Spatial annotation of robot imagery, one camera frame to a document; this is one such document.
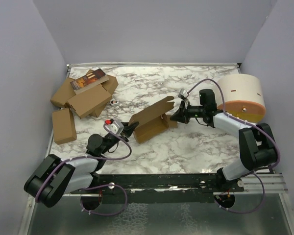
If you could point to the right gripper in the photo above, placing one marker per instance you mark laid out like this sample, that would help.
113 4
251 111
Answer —
182 114

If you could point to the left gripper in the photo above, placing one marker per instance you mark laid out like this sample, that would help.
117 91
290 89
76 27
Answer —
127 131

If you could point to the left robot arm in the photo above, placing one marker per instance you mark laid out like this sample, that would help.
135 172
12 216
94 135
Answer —
54 177

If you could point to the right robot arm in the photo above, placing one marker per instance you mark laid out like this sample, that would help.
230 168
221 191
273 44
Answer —
256 142

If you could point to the small cardboard box left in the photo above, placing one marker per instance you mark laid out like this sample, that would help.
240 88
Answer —
63 126

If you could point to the large bottom cardboard box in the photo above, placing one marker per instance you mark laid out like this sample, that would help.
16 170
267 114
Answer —
65 92

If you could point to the paperback book dark cover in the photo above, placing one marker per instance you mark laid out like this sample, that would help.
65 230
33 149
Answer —
88 81

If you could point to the white round ceramic container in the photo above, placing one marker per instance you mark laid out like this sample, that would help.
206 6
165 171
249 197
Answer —
243 96

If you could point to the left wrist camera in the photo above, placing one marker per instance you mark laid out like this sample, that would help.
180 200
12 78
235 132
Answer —
115 126

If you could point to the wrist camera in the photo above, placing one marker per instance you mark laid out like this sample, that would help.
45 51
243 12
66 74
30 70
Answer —
115 126
183 94

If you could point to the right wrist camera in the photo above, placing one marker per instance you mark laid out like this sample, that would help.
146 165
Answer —
183 94

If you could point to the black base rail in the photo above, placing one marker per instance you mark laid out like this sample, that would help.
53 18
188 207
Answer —
168 188

